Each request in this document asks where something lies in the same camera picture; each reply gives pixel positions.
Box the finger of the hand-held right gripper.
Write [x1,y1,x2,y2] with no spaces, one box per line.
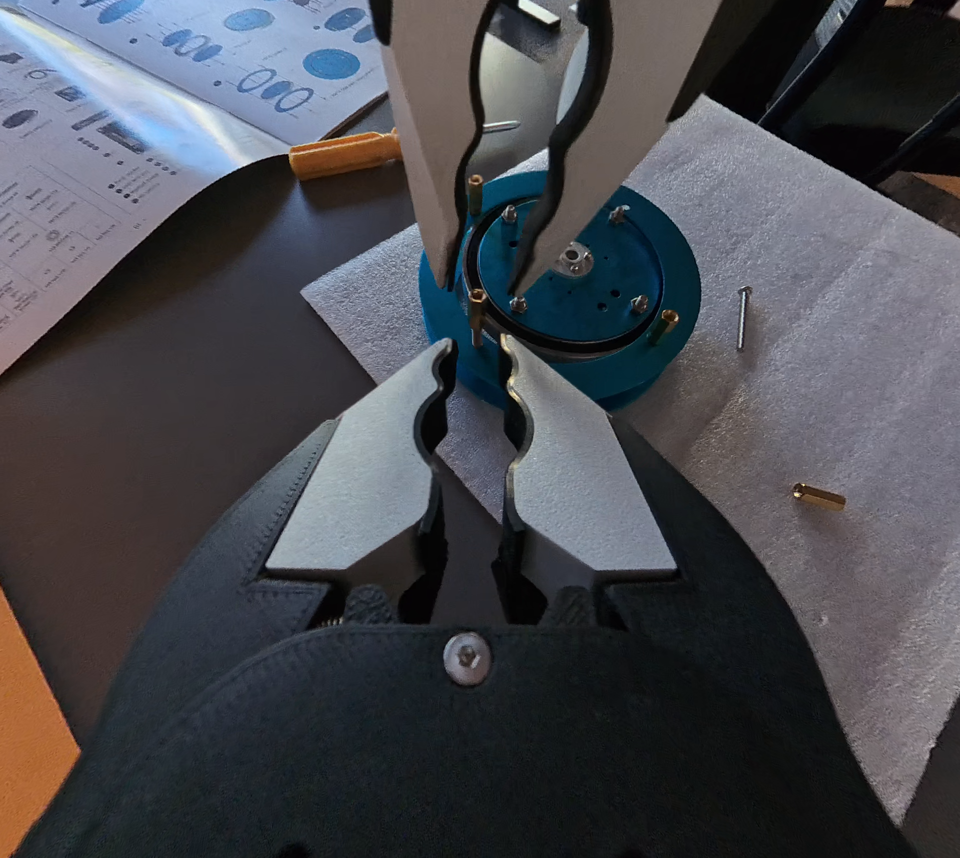
[515,0,775,304]
[383,0,549,289]

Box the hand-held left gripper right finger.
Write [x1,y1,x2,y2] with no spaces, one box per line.
[500,333,682,593]

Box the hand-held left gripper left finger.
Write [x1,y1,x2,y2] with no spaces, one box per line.
[263,338,459,589]

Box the blue disc with bearing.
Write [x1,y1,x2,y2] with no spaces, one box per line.
[468,195,661,356]

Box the blue round metal base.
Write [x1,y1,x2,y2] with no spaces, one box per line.
[419,168,703,412]

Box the orange cardboard box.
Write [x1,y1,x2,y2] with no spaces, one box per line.
[0,585,84,844]

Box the dark grey desk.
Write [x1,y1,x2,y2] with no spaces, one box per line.
[0,0,960,858]

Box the white foam sheet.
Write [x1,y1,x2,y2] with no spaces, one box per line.
[300,93,960,821]

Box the printed instruction booklet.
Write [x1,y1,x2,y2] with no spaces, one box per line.
[0,0,394,376]

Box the orange handled screwdriver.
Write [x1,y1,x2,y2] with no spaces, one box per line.
[288,120,523,184]

